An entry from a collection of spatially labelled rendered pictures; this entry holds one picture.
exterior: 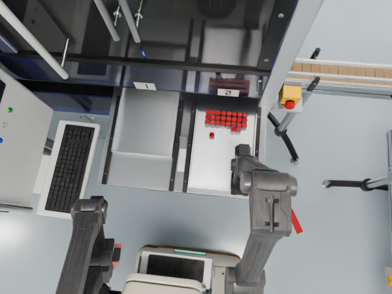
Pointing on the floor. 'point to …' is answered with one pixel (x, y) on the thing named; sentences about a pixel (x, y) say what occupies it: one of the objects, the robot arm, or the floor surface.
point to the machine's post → (289, 48)
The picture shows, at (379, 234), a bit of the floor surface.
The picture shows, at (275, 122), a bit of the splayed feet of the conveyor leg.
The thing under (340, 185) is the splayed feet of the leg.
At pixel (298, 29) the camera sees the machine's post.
